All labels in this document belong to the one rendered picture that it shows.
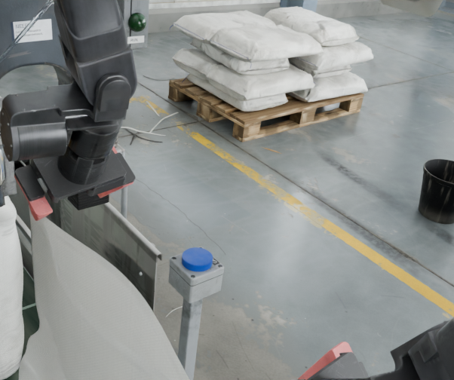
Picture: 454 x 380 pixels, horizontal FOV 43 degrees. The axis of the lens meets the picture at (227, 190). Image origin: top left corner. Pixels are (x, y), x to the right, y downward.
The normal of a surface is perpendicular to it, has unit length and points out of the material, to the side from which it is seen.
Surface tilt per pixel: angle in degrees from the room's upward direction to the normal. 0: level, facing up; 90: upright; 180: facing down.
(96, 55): 102
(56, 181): 30
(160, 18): 90
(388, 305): 0
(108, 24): 86
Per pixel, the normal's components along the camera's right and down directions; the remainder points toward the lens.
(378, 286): 0.11, -0.86
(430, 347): -0.96, 0.23
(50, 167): 0.38, -0.52
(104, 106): 0.48, 0.64
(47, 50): 0.61, 0.45
